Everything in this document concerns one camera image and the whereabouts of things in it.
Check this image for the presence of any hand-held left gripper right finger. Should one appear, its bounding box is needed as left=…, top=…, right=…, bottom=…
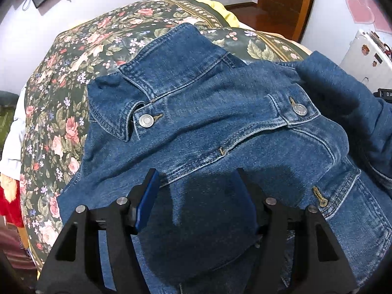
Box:
left=233, top=168, right=359, bottom=294

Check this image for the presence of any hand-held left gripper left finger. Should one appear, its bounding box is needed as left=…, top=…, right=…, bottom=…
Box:
left=36, top=168, right=161, bottom=294

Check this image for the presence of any blue denim jacket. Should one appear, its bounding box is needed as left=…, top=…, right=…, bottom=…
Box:
left=57, top=23, right=392, bottom=294

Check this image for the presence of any white sewing machine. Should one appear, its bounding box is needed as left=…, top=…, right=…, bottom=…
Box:
left=338, top=29, right=392, bottom=94

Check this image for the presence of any red plush toy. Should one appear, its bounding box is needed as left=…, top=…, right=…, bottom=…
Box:
left=0, top=171, right=25, bottom=228

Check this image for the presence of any striped red cloth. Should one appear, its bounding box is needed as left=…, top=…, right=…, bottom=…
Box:
left=0, top=217, right=41, bottom=271

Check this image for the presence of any white pillowcase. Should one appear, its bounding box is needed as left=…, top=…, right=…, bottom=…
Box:
left=0, top=92, right=29, bottom=176

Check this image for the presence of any dark floral bedspread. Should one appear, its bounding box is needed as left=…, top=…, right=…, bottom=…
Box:
left=19, top=0, right=310, bottom=271

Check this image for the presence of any yellow fleece blanket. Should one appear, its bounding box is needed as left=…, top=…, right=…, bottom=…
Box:
left=196, top=0, right=242, bottom=29

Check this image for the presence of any pink heart wall decal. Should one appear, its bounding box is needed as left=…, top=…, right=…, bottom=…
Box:
left=320, top=0, right=392, bottom=34

